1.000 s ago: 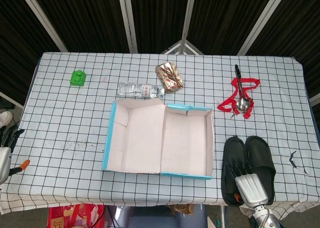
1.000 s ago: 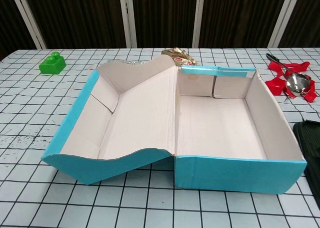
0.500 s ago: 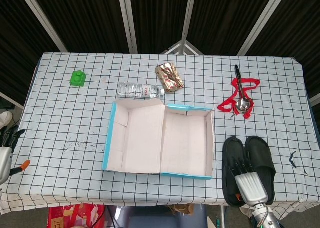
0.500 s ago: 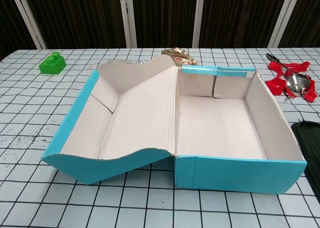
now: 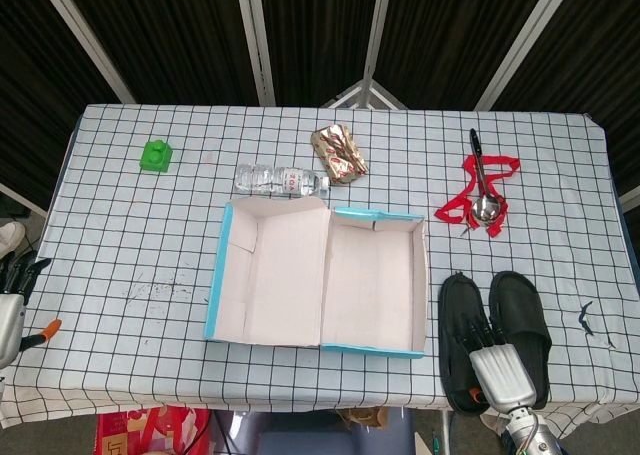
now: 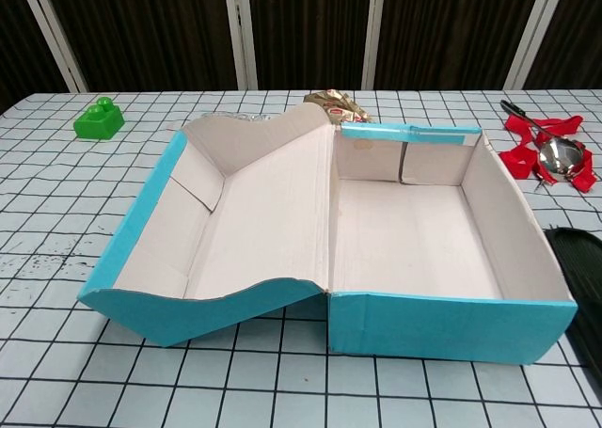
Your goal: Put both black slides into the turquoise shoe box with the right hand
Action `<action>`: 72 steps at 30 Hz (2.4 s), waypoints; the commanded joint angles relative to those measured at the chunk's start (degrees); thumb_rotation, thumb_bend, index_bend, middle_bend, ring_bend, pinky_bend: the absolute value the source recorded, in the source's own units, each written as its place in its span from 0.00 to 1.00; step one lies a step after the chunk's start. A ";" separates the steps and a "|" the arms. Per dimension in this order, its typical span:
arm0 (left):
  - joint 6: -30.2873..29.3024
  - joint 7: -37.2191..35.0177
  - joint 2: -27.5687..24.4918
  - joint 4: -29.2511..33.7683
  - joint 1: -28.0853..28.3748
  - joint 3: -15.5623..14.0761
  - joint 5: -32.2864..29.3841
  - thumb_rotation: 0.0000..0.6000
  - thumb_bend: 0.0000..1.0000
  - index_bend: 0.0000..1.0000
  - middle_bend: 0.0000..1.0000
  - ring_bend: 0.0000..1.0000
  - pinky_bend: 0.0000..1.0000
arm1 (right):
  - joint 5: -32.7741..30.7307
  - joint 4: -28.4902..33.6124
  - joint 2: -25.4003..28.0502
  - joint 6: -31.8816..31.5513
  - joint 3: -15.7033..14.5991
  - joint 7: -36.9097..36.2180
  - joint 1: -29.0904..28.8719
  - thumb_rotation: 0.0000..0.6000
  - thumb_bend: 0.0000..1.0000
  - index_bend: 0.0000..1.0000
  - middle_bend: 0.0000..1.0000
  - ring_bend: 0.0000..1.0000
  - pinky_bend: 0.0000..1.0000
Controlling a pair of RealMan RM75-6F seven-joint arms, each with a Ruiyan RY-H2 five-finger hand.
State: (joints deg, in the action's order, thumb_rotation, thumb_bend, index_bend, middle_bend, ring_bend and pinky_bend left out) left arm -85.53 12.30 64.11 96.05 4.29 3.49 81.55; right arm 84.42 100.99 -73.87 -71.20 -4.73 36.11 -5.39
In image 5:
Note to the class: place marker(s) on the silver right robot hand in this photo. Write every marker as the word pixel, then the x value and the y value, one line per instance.
pixel 502 375

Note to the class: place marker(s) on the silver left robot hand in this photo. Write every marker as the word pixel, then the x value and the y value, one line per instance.
pixel 10 325

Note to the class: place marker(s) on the black slipper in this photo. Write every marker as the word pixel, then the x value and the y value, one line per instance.
pixel 517 300
pixel 455 300

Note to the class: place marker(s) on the light blue shoe box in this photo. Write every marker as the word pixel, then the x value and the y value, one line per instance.
pixel 370 285

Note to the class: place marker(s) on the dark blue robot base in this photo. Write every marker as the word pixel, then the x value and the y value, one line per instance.
pixel 310 440

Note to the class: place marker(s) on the white shoe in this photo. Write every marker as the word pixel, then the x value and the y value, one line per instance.
pixel 11 235

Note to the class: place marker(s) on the red printed gift bag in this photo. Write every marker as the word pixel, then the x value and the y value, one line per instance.
pixel 150 432

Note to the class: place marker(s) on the white table leg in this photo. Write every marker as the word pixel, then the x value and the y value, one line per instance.
pixel 443 432

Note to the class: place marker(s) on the white metal floor bar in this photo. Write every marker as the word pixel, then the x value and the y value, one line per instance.
pixel 22 200
pixel 631 197

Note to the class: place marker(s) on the white checkered tablecloth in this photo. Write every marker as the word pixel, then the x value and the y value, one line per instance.
pixel 125 235

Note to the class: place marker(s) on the green toy block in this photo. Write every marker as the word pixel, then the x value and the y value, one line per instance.
pixel 156 157

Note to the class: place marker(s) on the crumpled gold snack wrapper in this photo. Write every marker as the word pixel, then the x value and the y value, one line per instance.
pixel 340 155

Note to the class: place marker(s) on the clear plastic water bottle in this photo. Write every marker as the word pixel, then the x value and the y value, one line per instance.
pixel 275 180

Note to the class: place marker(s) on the white triangular metal stand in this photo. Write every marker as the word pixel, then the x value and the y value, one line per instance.
pixel 362 92

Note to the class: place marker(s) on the black folding screen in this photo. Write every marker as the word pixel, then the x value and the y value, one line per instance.
pixel 175 25

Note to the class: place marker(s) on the white screen frame post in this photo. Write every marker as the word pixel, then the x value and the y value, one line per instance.
pixel 256 40
pixel 525 40
pixel 376 40
pixel 85 40

